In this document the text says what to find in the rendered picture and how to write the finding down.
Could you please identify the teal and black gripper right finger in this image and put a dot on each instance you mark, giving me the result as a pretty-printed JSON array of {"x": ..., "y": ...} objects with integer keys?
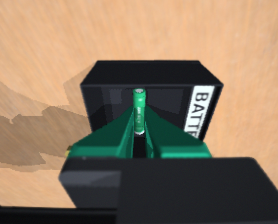
[{"x": 170, "y": 141}]

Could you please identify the black rack of three labelled bins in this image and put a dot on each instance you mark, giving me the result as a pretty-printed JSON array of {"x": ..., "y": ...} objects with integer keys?
[{"x": 183, "y": 92}]

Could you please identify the green battery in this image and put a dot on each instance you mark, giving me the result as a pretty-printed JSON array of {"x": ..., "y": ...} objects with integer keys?
[{"x": 139, "y": 96}]

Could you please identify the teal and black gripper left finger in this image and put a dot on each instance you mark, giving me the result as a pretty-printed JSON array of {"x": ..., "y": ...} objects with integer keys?
[{"x": 109, "y": 140}]

